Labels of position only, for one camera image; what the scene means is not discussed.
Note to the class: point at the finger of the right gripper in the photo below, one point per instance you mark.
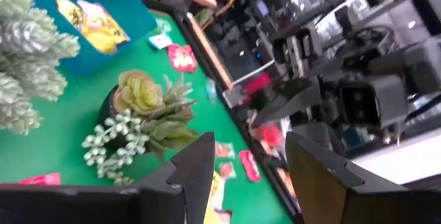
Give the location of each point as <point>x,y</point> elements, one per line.
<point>293,105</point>

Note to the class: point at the blue plastic bin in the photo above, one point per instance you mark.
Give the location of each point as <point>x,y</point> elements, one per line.
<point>134,13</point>

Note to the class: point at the green table mat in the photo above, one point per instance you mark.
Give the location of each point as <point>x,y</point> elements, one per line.
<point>69,148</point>

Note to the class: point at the yellow candy packet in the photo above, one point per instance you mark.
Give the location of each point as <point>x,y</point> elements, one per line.
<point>70,10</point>

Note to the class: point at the blue white Hershey's bar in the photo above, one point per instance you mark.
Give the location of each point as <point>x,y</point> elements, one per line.
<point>160,40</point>

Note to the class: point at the clear red gummy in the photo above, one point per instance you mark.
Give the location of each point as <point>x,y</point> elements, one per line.
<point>227,170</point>
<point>224,150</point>

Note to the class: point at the yellow Sour Patch packet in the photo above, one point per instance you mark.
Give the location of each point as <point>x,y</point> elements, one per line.
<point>215,196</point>
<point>103,29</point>

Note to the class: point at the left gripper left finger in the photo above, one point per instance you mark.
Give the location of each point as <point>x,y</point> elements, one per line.
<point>200,169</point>

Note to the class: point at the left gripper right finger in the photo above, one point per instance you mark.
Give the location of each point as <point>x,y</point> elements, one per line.
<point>310,182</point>

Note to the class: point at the round pale green plant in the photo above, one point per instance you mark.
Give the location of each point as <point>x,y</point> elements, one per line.
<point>24,45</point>

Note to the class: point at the mixed succulent potted plant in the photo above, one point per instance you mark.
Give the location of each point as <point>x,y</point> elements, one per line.
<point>144,113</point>

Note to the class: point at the black table frame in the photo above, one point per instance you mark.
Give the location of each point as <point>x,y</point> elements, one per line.
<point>213,72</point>

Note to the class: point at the red Skittles packet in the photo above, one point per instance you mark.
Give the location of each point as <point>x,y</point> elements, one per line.
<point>182,58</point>
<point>249,166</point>
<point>38,180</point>

